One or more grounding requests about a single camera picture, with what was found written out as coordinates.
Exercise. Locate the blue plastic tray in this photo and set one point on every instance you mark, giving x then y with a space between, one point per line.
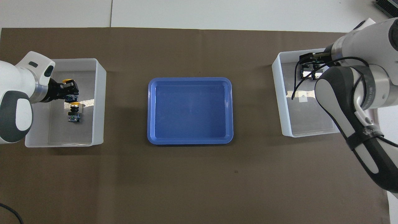
189 109

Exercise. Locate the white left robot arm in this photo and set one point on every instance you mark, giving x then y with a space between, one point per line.
15 81

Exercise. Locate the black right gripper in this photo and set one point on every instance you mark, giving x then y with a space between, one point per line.
319 60

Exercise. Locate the yellow push button switch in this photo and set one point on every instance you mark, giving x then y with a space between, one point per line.
71 99
74 117

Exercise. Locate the brown paper table mat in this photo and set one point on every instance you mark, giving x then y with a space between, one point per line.
199 186

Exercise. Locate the dark grey ribbed device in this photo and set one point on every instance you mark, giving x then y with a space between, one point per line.
388 7

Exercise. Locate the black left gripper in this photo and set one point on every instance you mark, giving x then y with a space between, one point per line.
56 91

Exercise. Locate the translucent white plastic box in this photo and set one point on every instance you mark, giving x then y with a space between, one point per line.
304 121
77 133

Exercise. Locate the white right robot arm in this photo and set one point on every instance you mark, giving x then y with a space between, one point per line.
367 40

